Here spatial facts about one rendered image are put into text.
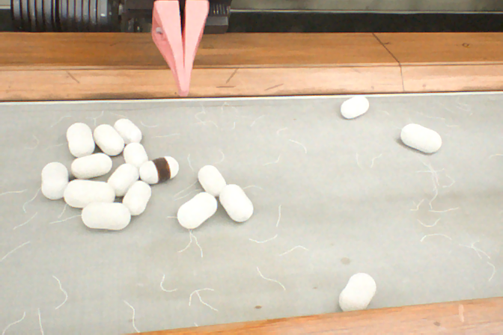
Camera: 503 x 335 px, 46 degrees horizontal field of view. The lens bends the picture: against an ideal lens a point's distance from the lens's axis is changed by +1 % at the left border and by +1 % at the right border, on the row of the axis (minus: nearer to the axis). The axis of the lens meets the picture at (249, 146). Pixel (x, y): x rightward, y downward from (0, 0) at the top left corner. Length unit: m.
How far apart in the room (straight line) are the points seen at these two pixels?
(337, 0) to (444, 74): 2.06
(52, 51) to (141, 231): 0.27
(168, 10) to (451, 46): 0.37
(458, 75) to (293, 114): 0.21
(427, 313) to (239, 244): 0.14
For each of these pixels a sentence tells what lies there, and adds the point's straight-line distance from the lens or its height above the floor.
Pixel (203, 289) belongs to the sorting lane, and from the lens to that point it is 0.40.
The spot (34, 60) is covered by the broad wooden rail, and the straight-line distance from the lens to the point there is 0.62.
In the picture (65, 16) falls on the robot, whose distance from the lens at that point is 0.79.
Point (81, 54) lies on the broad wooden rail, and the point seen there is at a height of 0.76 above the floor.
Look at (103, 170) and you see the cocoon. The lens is 0.48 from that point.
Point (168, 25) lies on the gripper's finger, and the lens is 0.52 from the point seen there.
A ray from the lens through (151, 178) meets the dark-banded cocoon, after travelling 0.47.
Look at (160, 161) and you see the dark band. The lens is 0.47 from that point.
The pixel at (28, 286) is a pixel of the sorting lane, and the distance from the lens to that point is 0.41.
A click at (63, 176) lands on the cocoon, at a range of 0.47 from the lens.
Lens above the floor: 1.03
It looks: 33 degrees down
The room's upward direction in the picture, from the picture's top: 6 degrees clockwise
